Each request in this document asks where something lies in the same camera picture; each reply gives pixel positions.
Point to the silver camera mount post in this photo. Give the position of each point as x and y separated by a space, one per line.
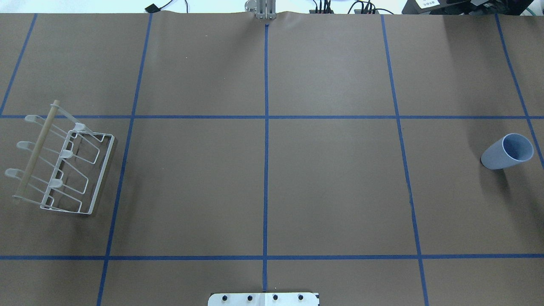
263 9

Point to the black device with label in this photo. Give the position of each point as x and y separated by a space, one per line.
472 7

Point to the white wire cup holder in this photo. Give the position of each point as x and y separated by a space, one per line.
67 164

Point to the light blue plastic cup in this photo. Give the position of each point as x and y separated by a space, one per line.
512 149

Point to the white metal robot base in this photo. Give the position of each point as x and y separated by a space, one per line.
265 299

